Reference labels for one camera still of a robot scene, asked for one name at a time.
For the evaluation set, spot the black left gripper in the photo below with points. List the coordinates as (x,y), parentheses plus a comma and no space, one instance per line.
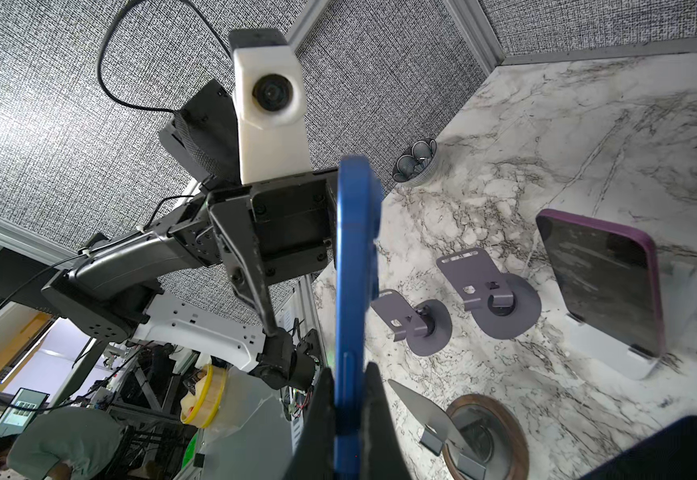
(272,231)

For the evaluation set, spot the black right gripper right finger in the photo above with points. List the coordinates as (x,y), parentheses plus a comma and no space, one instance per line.
(381,457)

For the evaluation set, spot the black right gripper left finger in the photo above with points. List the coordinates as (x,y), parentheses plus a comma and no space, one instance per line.
(314,457)

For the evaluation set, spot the blue phone mid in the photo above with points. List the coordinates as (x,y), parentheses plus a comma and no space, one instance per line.
(359,216)

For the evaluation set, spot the purple phone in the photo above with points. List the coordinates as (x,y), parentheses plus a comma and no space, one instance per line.
(593,258)

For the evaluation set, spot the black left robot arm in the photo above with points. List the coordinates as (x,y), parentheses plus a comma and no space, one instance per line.
(113,292)

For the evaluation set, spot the wooden round phone stand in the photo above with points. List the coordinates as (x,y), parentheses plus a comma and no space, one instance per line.
(478,437)

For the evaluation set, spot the purple stand front left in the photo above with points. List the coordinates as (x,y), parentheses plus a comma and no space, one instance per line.
(426,328)

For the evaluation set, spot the purple stand mid left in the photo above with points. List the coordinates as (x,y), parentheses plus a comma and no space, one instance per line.
(503,305)

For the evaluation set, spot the black phone back centre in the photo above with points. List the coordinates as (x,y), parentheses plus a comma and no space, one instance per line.
(668,454)

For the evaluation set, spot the white stand centre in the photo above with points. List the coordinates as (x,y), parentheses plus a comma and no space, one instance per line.
(632,335)

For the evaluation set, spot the grey round fan object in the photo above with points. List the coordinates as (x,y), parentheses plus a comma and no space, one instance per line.
(417,165)

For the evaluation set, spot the person in green shirt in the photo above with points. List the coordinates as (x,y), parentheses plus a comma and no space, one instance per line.
(69,443)

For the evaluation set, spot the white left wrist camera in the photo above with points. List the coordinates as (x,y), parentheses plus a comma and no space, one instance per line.
(270,102)

